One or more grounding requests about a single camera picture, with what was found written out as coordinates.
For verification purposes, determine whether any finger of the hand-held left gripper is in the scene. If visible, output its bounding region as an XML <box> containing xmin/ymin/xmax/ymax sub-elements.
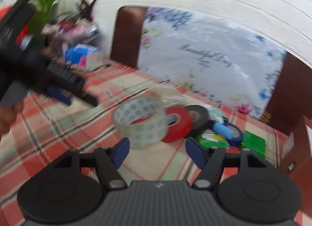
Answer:
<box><xmin>45</xmin><ymin>87</ymin><xmax>74</xmax><ymax>106</ymax></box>
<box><xmin>71</xmin><ymin>81</ymin><xmax>98</xmax><ymax>108</ymax></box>

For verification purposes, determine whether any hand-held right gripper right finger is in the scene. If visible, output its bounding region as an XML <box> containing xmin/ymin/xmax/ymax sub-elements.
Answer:
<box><xmin>184</xmin><ymin>137</ymin><xmax>268</xmax><ymax>190</ymax></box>

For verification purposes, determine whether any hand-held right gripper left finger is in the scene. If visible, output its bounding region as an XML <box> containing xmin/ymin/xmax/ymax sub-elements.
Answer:
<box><xmin>52</xmin><ymin>137</ymin><xmax>131</xmax><ymax>190</ymax></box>

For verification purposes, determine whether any clear printed tape roll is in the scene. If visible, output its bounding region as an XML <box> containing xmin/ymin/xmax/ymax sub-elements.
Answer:
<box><xmin>111</xmin><ymin>95</ymin><xmax>169</xmax><ymax>149</ymax></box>

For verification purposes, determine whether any person's left hand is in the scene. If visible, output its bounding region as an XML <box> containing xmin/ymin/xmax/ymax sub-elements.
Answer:
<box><xmin>0</xmin><ymin>102</ymin><xmax>25</xmax><ymax>134</ymax></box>

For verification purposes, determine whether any flat green packet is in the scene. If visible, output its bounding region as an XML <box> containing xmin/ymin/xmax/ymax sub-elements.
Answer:
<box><xmin>196</xmin><ymin>129</ymin><xmax>230</xmax><ymax>150</ymax></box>

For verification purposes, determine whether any red object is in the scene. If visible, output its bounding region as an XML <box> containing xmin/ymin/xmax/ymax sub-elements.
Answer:
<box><xmin>0</xmin><ymin>6</ymin><xmax>29</xmax><ymax>45</ymax></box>

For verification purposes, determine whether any red tape roll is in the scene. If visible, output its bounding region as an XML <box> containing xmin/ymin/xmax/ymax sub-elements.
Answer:
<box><xmin>161</xmin><ymin>107</ymin><xmax>193</xmax><ymax>143</ymax></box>

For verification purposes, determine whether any black tape roll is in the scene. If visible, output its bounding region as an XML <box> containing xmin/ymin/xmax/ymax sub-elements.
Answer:
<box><xmin>183</xmin><ymin>105</ymin><xmax>212</xmax><ymax>138</ymax></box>

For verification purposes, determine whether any plaid blanket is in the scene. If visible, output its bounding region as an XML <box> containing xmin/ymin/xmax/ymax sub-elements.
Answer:
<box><xmin>0</xmin><ymin>63</ymin><xmax>306</xmax><ymax>226</ymax></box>

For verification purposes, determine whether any light blue cylinder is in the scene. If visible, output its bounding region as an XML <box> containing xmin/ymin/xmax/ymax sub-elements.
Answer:
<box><xmin>212</xmin><ymin>122</ymin><xmax>234</xmax><ymax>140</ymax></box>

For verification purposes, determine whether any blue tissue pack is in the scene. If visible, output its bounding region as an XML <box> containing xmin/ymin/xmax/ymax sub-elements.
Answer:
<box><xmin>62</xmin><ymin>43</ymin><xmax>104</xmax><ymax>71</ymax></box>

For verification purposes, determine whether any crumpled white green packet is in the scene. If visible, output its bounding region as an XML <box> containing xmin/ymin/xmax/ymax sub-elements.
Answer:
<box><xmin>204</xmin><ymin>105</ymin><xmax>229</xmax><ymax>124</ymax></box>

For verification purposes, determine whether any green cloth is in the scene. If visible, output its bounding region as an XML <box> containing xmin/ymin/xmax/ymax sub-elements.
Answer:
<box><xmin>29</xmin><ymin>0</ymin><xmax>62</xmax><ymax>47</ymax></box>

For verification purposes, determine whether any blue tape roll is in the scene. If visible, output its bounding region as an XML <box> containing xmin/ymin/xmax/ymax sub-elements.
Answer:
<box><xmin>219</xmin><ymin>122</ymin><xmax>244</xmax><ymax>147</ymax></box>

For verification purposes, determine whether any plastic bag of packets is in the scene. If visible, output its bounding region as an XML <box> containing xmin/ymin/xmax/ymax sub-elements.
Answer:
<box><xmin>41</xmin><ymin>18</ymin><xmax>101</xmax><ymax>46</ymax></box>

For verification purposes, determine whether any green box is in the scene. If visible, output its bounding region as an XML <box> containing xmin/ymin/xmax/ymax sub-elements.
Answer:
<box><xmin>241</xmin><ymin>130</ymin><xmax>267</xmax><ymax>157</ymax></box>

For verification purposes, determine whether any dark wooden headboard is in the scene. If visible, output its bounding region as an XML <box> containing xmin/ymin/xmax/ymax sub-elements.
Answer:
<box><xmin>110</xmin><ymin>6</ymin><xmax>312</xmax><ymax>129</ymax></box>

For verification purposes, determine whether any dried dark plant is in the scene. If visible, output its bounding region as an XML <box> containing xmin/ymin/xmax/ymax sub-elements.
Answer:
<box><xmin>77</xmin><ymin>0</ymin><xmax>101</xmax><ymax>22</ymax></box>

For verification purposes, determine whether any floral plastic bag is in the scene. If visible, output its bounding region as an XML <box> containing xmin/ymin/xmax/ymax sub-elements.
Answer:
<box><xmin>137</xmin><ymin>7</ymin><xmax>287</xmax><ymax>121</ymax></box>

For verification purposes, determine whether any white string ball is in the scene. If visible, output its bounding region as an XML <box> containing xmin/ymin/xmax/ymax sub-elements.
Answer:
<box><xmin>149</xmin><ymin>87</ymin><xmax>189</xmax><ymax>110</ymax></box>

